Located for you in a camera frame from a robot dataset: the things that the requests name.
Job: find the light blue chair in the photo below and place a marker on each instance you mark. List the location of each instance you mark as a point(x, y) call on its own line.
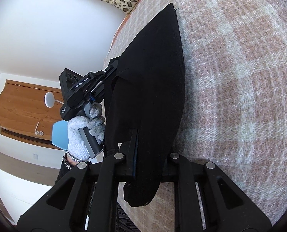
point(60, 135)

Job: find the black t-shirt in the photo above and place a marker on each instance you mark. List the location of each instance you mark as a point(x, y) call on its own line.
point(147, 94)

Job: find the wooden door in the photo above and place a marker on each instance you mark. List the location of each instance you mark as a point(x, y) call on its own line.
point(24, 116)

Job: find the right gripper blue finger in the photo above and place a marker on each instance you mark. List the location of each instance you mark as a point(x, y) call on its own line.
point(133, 151)

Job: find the left hand grey glove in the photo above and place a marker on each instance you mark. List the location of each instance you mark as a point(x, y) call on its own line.
point(77, 149)

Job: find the pink plaid blanket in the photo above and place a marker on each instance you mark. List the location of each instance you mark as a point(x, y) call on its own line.
point(235, 112)

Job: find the orange floral bed sheet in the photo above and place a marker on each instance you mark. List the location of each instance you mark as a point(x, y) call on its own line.
point(118, 40)

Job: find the left forearm black sleeve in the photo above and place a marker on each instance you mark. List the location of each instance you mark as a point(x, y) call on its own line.
point(67, 164)

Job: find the white clip-on desk lamp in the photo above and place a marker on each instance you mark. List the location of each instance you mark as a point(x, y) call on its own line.
point(49, 100)

